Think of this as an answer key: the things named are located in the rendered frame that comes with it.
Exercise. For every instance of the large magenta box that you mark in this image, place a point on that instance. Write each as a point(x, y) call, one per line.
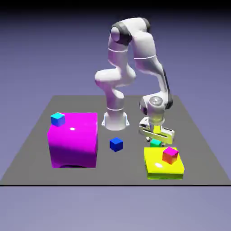
point(74, 140)

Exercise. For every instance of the small pink cube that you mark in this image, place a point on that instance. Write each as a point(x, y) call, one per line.
point(170, 155)

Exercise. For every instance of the small blue cube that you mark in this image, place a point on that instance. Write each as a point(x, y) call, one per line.
point(116, 144)

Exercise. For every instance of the small cyan cube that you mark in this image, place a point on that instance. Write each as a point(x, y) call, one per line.
point(57, 119)

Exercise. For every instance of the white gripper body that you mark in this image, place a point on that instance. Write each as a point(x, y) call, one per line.
point(156, 134)

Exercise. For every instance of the small green cube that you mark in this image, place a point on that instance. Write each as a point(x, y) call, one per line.
point(155, 143)

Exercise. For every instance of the large yellow box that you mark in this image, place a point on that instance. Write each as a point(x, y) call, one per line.
point(158, 167)

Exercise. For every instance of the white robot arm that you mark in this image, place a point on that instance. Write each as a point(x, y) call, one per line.
point(119, 72)

